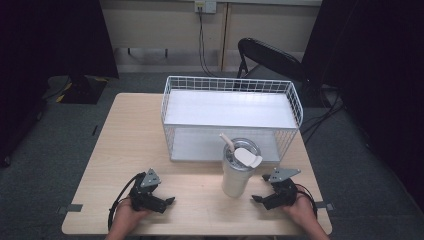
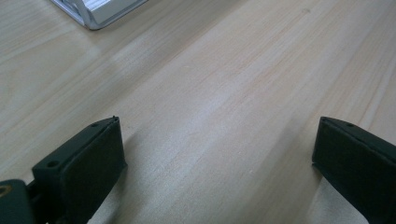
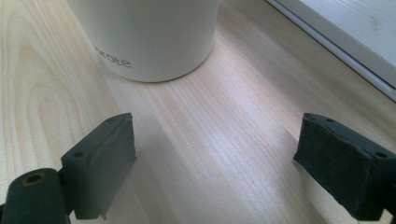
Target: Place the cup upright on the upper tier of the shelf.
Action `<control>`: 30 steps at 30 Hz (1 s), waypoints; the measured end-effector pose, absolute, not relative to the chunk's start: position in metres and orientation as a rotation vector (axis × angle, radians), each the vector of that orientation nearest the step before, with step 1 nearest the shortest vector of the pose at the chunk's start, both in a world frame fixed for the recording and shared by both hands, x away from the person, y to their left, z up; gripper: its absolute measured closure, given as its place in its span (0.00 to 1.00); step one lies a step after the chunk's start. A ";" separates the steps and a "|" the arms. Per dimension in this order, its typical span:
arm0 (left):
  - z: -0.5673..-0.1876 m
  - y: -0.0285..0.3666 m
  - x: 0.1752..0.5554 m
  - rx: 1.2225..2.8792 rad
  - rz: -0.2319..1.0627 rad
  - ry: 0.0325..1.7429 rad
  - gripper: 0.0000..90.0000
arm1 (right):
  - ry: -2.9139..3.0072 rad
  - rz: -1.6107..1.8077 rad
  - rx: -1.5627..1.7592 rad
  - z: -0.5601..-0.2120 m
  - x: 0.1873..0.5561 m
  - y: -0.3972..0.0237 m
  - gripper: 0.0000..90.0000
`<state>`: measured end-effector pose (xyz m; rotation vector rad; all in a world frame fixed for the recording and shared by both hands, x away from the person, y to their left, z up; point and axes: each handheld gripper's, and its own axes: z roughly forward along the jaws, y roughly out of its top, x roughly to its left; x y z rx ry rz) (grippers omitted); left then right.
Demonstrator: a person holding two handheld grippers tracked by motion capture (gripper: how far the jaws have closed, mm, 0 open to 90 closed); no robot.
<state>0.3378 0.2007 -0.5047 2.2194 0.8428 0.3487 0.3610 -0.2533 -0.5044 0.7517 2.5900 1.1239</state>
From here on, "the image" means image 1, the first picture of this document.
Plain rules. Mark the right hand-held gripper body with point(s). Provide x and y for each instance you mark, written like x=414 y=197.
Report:
x=283 y=193

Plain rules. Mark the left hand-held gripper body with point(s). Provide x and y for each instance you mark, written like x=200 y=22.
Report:
x=144 y=196

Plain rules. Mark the person's right hand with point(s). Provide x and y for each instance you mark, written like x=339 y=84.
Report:
x=301 y=210

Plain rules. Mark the person's left hand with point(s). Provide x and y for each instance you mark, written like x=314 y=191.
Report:
x=126 y=216

